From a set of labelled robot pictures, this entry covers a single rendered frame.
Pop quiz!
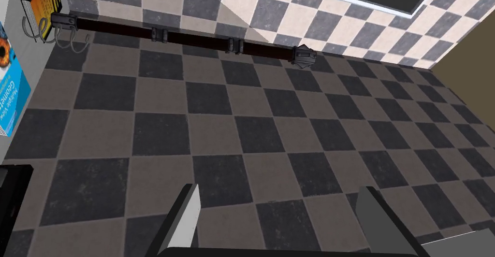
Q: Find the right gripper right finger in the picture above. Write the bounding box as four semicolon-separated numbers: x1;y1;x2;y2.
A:
355;186;431;256

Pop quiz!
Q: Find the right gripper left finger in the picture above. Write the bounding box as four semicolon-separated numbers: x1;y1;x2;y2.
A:
145;183;202;257

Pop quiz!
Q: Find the blue book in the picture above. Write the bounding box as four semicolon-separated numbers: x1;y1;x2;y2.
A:
0;22;32;138

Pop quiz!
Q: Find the orange and black book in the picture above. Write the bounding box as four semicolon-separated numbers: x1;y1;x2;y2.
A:
21;0;63;43

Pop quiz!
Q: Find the black rail with hooks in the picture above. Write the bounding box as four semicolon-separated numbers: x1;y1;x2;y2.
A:
50;13;318;70

